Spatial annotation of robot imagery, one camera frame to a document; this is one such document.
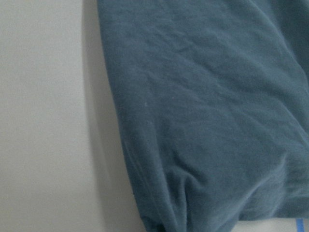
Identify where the black graphic t-shirt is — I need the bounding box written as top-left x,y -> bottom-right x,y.
98,0 -> 309,232

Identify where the brown paper table cover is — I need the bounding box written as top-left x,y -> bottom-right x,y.
0,0 -> 309,232

